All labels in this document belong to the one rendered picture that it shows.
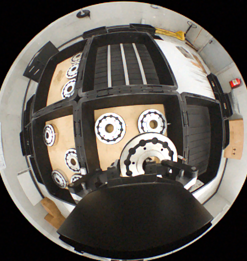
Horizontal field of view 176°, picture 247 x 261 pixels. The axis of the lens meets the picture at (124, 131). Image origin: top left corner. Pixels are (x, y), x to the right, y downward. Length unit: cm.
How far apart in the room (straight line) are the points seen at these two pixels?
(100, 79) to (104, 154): 30
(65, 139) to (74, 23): 325
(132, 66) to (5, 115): 325
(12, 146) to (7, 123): 67
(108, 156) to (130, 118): 16
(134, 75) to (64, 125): 36
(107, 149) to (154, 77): 34
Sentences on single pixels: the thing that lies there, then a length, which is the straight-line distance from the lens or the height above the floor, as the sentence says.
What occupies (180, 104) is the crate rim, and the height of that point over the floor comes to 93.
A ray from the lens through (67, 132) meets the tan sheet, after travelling 40.
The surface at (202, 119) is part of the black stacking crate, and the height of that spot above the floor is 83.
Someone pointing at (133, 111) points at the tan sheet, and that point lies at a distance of 32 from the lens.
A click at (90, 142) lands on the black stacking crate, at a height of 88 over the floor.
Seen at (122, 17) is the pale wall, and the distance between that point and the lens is 332.
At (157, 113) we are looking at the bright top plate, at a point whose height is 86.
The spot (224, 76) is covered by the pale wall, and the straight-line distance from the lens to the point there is 314.
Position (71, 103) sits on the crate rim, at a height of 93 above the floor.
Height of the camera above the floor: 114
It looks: 88 degrees down
